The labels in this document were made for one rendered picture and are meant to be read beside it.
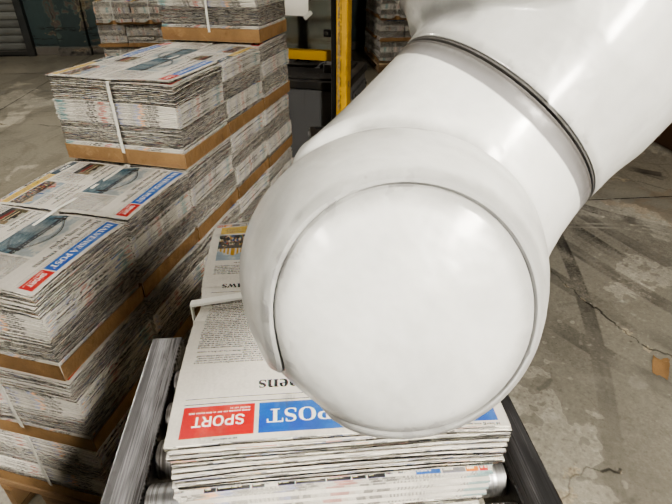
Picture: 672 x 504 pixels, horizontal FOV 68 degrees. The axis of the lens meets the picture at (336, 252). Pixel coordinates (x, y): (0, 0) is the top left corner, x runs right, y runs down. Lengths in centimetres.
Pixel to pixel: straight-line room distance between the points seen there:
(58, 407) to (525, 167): 119
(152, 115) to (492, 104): 130
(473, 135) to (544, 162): 3
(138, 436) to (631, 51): 70
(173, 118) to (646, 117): 128
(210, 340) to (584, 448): 152
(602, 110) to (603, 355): 206
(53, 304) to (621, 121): 102
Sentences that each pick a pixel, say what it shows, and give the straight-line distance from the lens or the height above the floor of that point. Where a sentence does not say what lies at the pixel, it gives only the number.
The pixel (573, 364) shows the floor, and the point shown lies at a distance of 215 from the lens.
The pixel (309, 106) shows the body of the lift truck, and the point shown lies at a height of 66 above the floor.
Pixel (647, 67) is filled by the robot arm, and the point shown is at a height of 133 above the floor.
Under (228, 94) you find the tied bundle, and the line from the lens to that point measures 168.
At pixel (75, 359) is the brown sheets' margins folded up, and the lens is 119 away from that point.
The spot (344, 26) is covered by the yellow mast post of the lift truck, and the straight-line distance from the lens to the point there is 234.
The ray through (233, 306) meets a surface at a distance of 56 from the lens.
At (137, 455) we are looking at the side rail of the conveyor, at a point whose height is 80.
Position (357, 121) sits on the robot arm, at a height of 131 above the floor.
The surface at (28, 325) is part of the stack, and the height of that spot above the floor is 75.
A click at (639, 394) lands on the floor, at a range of 214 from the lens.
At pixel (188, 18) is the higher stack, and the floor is 114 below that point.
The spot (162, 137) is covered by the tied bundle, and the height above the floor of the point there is 92.
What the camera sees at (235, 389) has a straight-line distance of 46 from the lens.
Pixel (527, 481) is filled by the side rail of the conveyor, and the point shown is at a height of 80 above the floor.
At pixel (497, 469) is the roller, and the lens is 72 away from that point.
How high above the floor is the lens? 137
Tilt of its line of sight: 32 degrees down
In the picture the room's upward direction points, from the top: straight up
